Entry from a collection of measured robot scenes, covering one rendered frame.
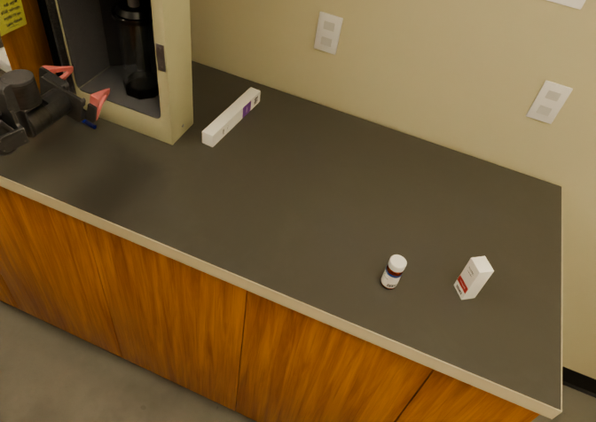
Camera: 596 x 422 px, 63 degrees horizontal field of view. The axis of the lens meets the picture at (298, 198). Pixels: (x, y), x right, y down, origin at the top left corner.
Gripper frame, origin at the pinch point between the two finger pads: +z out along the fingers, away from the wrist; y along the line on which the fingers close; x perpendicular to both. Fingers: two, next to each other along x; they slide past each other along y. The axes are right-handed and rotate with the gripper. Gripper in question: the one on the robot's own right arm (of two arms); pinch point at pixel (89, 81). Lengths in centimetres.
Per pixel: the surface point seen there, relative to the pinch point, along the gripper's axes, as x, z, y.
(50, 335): 120, -14, -1
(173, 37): -11.7, 14.6, -10.7
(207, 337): 50, -14, -53
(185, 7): -16.6, 20.3, -9.4
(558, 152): -16, 55, -111
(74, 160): 22.3, -5.3, -1.5
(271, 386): 57, -14, -77
